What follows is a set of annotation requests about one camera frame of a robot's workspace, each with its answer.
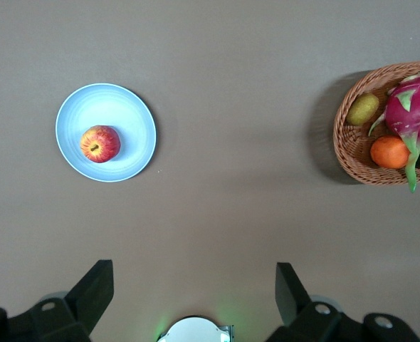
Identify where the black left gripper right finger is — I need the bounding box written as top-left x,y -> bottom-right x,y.
266,262 -> 420,342

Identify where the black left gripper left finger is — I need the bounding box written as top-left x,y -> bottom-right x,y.
0,259 -> 115,342

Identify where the red yellow apple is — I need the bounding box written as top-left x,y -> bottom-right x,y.
79,124 -> 122,165

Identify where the brown table cloth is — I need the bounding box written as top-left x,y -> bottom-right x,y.
0,0 -> 420,342

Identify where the brown wicker basket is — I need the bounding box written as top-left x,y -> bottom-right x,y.
332,58 -> 420,187

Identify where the orange mandarin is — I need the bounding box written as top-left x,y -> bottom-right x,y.
369,135 -> 411,170

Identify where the light blue plate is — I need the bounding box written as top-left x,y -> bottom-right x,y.
55,83 -> 158,184

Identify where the brown green kiwi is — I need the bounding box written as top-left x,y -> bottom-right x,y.
345,92 -> 381,127

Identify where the pink dragon fruit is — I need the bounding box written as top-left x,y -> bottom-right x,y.
368,71 -> 420,195

